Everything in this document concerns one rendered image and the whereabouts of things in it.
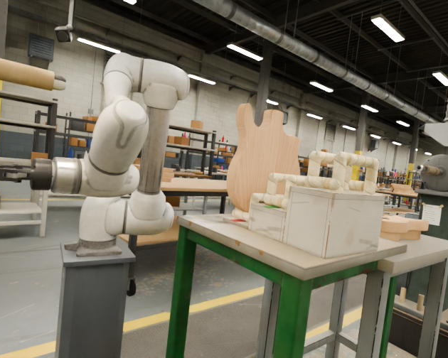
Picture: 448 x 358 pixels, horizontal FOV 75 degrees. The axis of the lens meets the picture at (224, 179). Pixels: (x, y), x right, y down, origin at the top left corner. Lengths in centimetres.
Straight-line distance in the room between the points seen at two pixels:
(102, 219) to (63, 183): 59
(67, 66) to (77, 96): 103
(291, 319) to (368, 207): 39
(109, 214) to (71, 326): 46
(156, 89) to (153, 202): 47
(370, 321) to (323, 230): 48
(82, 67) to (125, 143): 1152
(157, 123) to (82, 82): 1088
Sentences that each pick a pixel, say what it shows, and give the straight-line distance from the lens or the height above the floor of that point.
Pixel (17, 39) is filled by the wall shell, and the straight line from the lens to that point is 1201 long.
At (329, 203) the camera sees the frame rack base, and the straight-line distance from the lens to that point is 80.
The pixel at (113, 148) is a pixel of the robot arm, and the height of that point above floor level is 115.
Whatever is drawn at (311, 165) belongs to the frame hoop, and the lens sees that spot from 88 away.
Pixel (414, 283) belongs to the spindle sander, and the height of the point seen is 44.
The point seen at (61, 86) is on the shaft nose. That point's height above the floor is 124.
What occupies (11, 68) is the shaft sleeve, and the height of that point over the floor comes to 125.
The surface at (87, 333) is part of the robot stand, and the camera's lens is 148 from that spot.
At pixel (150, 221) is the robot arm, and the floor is 85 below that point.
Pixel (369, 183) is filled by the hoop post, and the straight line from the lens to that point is 98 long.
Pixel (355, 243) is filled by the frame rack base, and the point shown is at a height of 96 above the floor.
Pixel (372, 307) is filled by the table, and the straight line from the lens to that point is 119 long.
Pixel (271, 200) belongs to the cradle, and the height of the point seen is 104.
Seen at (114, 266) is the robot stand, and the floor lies 66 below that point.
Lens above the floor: 114
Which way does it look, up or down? 3 degrees down
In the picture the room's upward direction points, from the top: 6 degrees clockwise
